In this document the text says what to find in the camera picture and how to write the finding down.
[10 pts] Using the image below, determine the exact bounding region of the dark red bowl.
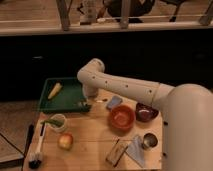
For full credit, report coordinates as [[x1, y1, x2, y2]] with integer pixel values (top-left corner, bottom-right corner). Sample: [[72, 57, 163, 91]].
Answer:
[[135, 103, 159, 122]]

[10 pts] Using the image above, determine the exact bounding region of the silver metal fork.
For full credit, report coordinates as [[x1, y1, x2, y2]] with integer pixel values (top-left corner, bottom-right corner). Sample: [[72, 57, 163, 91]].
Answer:
[[78, 101, 91, 108]]

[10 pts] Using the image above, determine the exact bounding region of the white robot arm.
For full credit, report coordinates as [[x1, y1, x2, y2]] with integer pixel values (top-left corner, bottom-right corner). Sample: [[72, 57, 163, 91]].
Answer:
[[77, 58, 213, 171]]

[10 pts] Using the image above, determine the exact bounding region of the wooden railing post left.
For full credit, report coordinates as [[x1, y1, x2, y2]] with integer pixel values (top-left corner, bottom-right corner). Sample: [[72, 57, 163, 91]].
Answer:
[[56, 0, 70, 31]]

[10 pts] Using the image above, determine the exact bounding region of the green plastic tray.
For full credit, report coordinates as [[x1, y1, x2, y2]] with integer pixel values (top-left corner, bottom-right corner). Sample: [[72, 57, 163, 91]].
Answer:
[[38, 77, 90, 114]]

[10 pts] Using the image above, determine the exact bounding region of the orange plastic bowl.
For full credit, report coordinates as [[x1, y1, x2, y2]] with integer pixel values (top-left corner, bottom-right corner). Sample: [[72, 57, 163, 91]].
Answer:
[[108, 105, 135, 132]]

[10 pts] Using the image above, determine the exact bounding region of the small metal cup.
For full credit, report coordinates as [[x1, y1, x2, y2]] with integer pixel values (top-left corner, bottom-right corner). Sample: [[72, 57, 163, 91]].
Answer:
[[142, 133, 158, 149]]

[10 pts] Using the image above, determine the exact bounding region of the wooden block box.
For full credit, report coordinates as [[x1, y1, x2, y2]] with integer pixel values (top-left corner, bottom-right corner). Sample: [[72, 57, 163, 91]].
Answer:
[[106, 140, 128, 167]]

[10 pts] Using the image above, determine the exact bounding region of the wooden railing post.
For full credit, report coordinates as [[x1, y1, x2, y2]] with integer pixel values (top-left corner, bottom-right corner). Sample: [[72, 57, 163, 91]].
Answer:
[[56, 0, 70, 31], [120, 0, 131, 29]]

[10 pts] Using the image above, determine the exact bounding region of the green vegetable in cup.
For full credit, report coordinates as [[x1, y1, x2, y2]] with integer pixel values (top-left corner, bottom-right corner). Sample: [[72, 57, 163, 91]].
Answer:
[[41, 119, 63, 127]]

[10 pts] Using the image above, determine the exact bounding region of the wooden railing post middle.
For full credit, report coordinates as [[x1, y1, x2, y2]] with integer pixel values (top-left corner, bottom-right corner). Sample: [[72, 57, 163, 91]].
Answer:
[[120, 0, 131, 29]]

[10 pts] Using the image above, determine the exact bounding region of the yellow corn cob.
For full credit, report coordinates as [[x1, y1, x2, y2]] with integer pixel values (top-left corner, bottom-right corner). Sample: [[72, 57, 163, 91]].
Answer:
[[48, 83, 62, 99]]

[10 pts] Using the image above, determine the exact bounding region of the red yellow apple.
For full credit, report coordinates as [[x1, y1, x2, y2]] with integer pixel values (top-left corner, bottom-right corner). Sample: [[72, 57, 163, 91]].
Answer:
[[58, 133, 73, 150]]

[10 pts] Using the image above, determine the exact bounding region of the blue grey cloth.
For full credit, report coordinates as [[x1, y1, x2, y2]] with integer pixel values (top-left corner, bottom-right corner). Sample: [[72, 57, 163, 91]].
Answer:
[[126, 135, 145, 167]]

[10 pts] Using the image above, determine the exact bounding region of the blue sponge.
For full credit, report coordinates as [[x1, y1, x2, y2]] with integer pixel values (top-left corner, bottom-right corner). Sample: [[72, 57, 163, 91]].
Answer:
[[106, 96, 123, 110]]

